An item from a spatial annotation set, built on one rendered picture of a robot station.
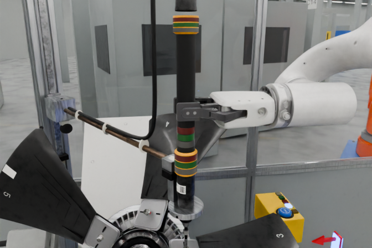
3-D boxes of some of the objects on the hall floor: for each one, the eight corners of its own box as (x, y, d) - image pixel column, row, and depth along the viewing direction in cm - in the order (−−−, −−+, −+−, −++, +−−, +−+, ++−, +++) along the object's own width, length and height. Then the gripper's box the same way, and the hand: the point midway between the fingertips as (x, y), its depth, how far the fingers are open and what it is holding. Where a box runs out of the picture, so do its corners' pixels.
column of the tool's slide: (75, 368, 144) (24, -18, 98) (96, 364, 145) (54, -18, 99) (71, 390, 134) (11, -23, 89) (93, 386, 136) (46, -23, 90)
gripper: (255, 79, 61) (170, 80, 58) (296, 95, 45) (181, 98, 42) (253, 113, 63) (170, 115, 60) (291, 139, 47) (181, 145, 44)
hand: (186, 108), depth 51 cm, fingers closed on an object, 4 cm apart
